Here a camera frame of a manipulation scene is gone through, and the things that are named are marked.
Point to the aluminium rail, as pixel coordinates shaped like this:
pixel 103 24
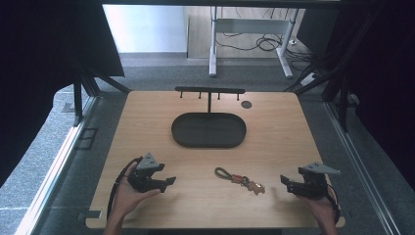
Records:
pixel 362 169
pixel 52 173

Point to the white power strip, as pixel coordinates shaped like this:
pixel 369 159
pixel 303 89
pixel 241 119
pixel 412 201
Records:
pixel 308 79

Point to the black curtain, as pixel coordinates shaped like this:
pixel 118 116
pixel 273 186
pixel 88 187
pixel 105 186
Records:
pixel 385 81
pixel 42 65

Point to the person's right hand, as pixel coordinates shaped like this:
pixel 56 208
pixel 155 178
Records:
pixel 319 209

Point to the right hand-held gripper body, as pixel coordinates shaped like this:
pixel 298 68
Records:
pixel 313 186

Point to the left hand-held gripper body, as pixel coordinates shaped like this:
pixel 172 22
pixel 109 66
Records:
pixel 143 178

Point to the round grey table grommet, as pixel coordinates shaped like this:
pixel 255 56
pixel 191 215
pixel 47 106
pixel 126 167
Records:
pixel 246 104

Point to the person's left hand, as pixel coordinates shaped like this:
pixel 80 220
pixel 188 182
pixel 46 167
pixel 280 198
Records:
pixel 129 199

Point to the black key rack with tray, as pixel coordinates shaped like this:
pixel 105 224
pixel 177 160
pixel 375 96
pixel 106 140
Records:
pixel 208 130

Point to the black metal frame strut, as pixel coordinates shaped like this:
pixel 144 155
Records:
pixel 77 98
pixel 342 101

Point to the white metal desk frame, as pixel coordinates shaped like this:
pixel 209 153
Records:
pixel 251 25

